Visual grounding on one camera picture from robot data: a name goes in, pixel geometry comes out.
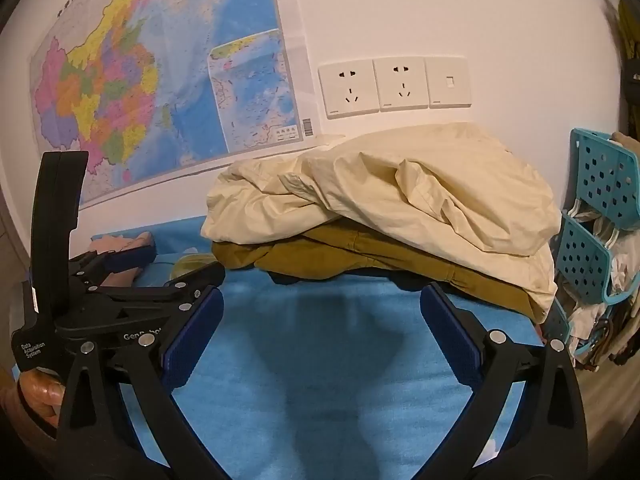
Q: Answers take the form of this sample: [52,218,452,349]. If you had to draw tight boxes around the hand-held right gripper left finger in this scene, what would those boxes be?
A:
[55,286,226,480]

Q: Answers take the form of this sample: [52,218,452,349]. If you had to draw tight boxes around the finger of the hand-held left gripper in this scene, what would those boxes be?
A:
[55,261,227,336]
[67,246,157,288]

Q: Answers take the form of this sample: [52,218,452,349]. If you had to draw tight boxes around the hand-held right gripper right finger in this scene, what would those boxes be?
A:
[419,281,589,480]

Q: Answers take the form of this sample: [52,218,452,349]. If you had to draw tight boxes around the cream garment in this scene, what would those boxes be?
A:
[200,122,563,323]

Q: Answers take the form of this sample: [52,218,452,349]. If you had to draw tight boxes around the dark hanging clothes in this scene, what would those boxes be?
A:
[616,0,640,131]

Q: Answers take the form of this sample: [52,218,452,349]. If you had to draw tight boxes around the person's left hand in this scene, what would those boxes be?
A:
[0,367,68,433]

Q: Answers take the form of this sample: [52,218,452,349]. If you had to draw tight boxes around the pink cloth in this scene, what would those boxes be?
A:
[90,231,157,287]

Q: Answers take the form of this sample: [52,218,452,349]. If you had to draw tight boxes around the mustard brown garment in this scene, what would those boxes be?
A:
[210,225,546,323]

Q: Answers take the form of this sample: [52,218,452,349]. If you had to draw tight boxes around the blue blanket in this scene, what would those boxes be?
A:
[90,217,546,480]

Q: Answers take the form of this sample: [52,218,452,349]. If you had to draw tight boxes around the blue plastic basket rack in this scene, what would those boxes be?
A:
[562,200,640,368]

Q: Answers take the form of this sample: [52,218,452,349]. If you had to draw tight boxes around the teal plastic basket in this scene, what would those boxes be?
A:
[570,128,640,233]
[554,210,640,307]

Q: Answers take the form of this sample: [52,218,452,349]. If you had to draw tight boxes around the colourful wall map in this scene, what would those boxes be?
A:
[29,0,321,211]

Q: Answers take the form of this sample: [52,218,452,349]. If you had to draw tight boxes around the white wall socket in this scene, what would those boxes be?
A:
[373,56,430,112]
[318,59,379,120]

